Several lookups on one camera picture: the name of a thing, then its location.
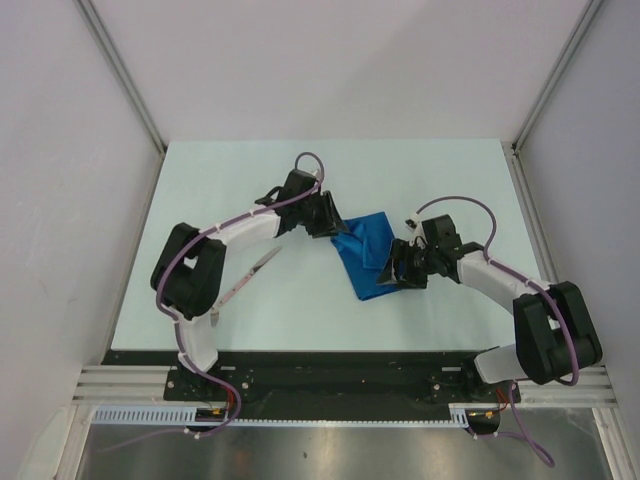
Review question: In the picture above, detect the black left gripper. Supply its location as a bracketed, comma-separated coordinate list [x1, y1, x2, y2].
[296, 191, 348, 239]

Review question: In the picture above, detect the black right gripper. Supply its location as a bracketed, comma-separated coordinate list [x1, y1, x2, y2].
[376, 238, 439, 290]

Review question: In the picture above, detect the blue satin napkin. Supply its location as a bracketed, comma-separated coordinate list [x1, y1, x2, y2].
[331, 212, 399, 301]

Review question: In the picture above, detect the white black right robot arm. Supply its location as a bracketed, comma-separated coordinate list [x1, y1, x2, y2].
[378, 215, 603, 401]

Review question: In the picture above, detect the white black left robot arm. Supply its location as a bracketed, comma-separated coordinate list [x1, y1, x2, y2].
[150, 168, 346, 400]

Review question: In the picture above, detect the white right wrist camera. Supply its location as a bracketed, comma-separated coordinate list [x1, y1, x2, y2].
[404, 212, 420, 231]

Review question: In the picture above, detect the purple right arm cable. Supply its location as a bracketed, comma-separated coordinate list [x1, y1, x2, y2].
[414, 195, 581, 469]

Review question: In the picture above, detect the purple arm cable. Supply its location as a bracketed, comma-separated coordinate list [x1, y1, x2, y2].
[414, 195, 581, 469]
[156, 152, 326, 374]

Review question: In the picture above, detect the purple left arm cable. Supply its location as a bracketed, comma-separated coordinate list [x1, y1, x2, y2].
[156, 152, 326, 374]

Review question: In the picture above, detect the aluminium front frame rail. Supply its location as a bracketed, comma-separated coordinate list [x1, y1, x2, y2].
[73, 366, 618, 408]

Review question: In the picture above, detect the aluminium left corner post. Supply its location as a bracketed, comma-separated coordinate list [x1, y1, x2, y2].
[73, 0, 168, 157]

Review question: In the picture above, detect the aluminium corner post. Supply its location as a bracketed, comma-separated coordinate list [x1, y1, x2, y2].
[73, 0, 168, 157]
[510, 0, 608, 155]

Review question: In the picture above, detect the white slotted cable duct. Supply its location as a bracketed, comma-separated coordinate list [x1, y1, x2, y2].
[89, 402, 474, 429]

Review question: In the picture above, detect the aluminium right corner post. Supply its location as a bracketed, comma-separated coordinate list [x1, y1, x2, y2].
[510, 0, 608, 155]

